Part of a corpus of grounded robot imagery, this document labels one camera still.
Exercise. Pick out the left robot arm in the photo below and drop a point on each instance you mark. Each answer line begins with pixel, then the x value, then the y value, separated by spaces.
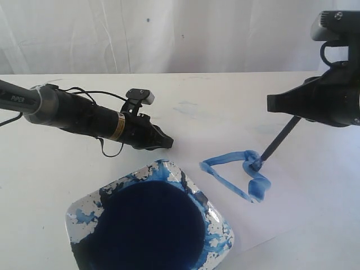
pixel 74 110

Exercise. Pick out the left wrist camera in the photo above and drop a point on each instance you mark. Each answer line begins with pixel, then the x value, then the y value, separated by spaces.
pixel 140 96

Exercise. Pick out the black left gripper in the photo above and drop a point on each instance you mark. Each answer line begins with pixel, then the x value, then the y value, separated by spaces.
pixel 141 134

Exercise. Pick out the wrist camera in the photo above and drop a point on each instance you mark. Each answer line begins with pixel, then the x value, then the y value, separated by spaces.
pixel 140 96
pixel 337 29

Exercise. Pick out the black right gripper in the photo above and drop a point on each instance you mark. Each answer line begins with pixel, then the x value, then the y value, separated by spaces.
pixel 334 100

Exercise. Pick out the black paintbrush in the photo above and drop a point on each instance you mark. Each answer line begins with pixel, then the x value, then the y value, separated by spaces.
pixel 257 164

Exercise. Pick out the white paper sheet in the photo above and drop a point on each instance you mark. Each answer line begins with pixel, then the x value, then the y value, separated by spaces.
pixel 314 177

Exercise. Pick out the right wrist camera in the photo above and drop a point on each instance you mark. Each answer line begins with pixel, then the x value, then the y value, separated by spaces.
pixel 337 29

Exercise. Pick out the white square paint dish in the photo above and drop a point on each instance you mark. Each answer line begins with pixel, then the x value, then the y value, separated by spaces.
pixel 153 218

